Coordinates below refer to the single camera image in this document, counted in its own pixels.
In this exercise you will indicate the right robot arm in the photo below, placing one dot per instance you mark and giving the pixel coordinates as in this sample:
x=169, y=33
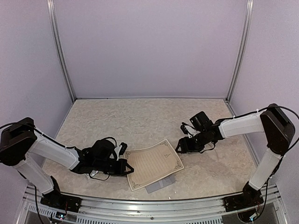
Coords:
x=271, y=121

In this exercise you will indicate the grey envelope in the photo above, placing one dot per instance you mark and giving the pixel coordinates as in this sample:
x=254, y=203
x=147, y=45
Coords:
x=169, y=180

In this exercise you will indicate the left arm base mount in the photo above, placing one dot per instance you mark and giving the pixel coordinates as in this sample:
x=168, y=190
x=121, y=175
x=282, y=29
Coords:
x=56, y=199

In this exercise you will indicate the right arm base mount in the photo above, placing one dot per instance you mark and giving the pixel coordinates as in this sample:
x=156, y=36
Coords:
x=248, y=198

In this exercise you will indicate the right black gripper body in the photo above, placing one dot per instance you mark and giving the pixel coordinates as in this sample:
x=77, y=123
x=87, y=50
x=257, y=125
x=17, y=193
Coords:
x=196, y=145

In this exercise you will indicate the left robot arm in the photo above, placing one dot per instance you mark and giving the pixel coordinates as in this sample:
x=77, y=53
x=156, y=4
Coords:
x=19, y=140

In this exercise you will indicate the right aluminium frame post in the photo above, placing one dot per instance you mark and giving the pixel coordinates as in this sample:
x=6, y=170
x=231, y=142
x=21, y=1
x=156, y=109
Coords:
x=241, y=50

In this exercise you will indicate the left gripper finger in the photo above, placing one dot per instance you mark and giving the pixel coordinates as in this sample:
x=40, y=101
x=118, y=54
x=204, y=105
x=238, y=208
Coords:
x=130, y=171
x=129, y=167

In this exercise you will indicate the front aluminium rail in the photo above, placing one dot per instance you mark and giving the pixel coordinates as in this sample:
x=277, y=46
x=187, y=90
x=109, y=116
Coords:
x=208, y=210

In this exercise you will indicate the sticker sheet with seals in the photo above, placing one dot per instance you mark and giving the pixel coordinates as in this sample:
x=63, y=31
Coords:
x=92, y=174

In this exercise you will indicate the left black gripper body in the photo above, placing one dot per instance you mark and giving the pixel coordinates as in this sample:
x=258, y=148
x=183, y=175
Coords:
x=113, y=170

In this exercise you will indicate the aluminium frame post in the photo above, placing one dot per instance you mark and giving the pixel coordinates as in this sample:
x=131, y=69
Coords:
x=59, y=50
x=241, y=50

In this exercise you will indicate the left aluminium frame post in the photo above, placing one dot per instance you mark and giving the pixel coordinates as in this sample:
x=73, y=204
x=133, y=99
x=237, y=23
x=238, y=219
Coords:
x=59, y=50

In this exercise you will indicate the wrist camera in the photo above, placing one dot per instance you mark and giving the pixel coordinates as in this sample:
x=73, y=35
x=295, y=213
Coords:
x=120, y=150
x=188, y=130

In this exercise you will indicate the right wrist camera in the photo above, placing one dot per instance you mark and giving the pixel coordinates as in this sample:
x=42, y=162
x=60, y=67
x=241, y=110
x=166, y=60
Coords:
x=188, y=130

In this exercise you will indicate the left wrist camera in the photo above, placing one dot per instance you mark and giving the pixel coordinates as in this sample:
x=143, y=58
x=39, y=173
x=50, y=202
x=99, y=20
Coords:
x=120, y=150

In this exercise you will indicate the beige letter paper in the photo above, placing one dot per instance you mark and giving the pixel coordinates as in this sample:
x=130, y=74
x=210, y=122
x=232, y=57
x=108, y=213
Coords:
x=152, y=164

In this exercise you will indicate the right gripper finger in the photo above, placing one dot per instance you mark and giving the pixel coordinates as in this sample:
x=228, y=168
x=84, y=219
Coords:
x=181, y=150
x=181, y=143

